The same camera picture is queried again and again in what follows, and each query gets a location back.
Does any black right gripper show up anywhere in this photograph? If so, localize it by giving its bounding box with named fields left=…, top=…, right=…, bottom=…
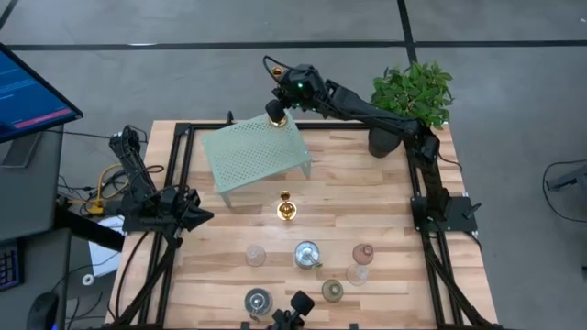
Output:
left=277, top=63, right=329, bottom=114

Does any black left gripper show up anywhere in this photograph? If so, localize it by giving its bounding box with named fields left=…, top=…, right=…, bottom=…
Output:
left=158, top=186, right=216, bottom=232

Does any clear glass candle holder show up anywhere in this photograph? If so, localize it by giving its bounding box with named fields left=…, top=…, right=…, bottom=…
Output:
left=345, top=263, right=371, bottom=288
left=244, top=244, right=268, bottom=268

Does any short gold candlestick holder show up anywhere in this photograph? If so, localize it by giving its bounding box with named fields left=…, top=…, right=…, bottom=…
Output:
left=276, top=190, right=298, bottom=222

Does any silver candle jar orange label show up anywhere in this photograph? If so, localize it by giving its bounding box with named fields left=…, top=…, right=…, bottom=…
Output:
left=243, top=287, right=275, bottom=322

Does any silver candle jar white label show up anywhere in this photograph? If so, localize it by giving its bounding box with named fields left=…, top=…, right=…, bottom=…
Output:
left=293, top=240, right=324, bottom=270

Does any green glass candle holder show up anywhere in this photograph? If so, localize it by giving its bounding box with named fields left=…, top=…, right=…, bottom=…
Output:
left=320, top=278, right=345, bottom=303

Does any pink glass candle holder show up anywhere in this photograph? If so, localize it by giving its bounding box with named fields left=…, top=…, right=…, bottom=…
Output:
left=351, top=242, right=375, bottom=266

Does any green perforated metal shelf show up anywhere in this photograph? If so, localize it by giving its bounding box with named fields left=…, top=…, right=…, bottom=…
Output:
left=200, top=111, right=314, bottom=208

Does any white paper sheet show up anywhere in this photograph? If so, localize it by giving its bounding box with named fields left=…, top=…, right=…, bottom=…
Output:
left=87, top=214, right=127, bottom=279

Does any green potted plant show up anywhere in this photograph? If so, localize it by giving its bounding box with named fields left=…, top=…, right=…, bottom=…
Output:
left=366, top=60, right=456, bottom=160

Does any dark grey desk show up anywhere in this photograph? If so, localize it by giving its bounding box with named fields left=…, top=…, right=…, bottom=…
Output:
left=0, top=123, right=74, bottom=330

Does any black computer mouse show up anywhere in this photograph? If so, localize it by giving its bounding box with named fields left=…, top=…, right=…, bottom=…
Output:
left=26, top=291, right=61, bottom=330

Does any black keyboard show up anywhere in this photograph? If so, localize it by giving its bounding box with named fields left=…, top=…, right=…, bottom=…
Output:
left=0, top=240, right=24, bottom=292

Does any computer monitor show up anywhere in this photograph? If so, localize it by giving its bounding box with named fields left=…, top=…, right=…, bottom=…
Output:
left=0, top=41, right=84, bottom=169

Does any grey stand foot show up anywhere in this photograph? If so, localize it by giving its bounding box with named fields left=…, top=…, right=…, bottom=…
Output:
left=545, top=163, right=587, bottom=193

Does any black right camera cable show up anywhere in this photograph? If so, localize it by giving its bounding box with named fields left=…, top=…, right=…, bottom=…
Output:
left=262, top=54, right=294, bottom=100

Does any black aluminium table frame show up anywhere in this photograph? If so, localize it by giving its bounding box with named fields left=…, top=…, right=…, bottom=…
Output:
left=103, top=121, right=505, bottom=330

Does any yellow cable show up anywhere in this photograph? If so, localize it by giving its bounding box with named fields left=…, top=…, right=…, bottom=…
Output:
left=89, top=163, right=132, bottom=216

